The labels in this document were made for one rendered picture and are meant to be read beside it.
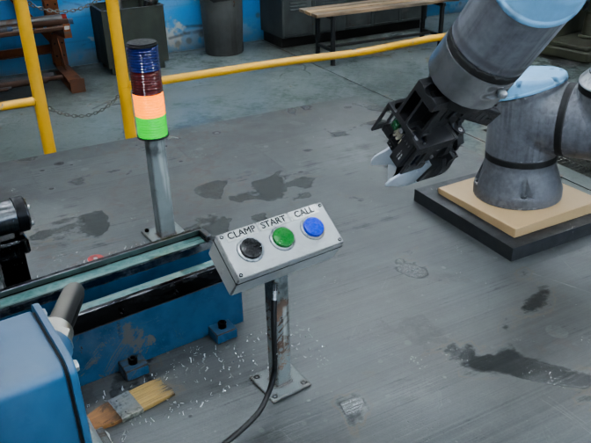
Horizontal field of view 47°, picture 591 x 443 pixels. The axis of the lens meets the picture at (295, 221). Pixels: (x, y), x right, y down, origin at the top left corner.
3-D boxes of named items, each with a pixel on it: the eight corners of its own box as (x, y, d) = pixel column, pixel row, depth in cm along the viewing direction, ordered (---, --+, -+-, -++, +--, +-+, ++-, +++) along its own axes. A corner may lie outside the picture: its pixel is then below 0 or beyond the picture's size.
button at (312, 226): (306, 243, 94) (310, 237, 92) (296, 225, 95) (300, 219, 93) (324, 237, 95) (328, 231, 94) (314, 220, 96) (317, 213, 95)
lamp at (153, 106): (142, 121, 132) (139, 98, 130) (130, 112, 136) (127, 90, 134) (171, 115, 135) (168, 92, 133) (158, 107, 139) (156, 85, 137)
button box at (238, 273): (229, 297, 91) (239, 279, 86) (207, 252, 93) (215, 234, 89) (332, 258, 99) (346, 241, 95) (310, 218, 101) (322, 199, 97)
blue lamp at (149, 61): (136, 75, 128) (133, 51, 126) (124, 68, 132) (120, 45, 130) (165, 69, 131) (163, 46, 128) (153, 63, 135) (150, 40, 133)
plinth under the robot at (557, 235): (511, 261, 136) (513, 248, 134) (413, 200, 161) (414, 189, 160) (622, 223, 149) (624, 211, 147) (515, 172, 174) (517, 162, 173)
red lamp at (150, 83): (139, 98, 130) (136, 75, 128) (127, 90, 134) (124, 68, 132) (168, 92, 133) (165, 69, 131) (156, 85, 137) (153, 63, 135)
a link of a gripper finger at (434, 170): (402, 163, 90) (434, 121, 83) (412, 159, 91) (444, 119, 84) (421, 191, 88) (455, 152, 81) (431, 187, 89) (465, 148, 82)
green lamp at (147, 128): (145, 142, 134) (142, 121, 132) (133, 134, 138) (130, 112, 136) (172, 136, 137) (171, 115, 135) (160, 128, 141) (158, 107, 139)
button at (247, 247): (244, 265, 89) (247, 259, 88) (233, 247, 90) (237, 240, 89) (263, 258, 91) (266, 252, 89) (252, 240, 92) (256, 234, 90)
